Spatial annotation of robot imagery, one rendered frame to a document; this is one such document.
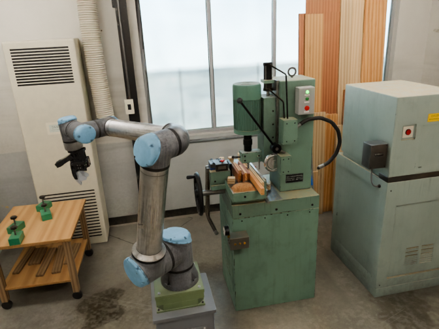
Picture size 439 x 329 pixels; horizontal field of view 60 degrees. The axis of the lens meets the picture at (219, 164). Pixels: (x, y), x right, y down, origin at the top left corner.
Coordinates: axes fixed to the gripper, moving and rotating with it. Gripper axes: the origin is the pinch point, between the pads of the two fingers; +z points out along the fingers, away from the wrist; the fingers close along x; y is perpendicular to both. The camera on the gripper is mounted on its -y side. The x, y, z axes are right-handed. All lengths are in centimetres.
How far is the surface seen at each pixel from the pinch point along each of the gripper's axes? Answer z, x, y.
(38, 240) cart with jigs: 59, 29, -52
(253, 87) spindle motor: -33, 44, 97
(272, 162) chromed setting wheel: 12, 35, 108
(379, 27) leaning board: -40, 200, 228
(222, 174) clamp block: 21, 39, 76
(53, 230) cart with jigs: 60, 42, -47
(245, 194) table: 24, 18, 89
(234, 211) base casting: 37, 19, 82
